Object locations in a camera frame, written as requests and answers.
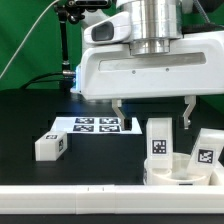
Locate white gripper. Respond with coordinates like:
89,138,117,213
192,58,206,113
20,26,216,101
80,31,224,131

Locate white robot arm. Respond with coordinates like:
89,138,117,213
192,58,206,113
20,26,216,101
73,0,224,130

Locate white marker sheet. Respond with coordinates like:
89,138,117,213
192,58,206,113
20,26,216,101
51,117,142,134

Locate white L-shaped fence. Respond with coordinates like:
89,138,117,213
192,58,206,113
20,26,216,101
0,159,224,215

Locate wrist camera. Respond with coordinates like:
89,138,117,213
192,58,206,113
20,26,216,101
84,12,132,45

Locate black cables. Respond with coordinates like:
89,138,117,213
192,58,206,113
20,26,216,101
19,71,76,90

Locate black camera stand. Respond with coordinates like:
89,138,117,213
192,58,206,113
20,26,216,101
54,0,85,91

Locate white cable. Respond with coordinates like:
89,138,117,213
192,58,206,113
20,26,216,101
0,0,61,80

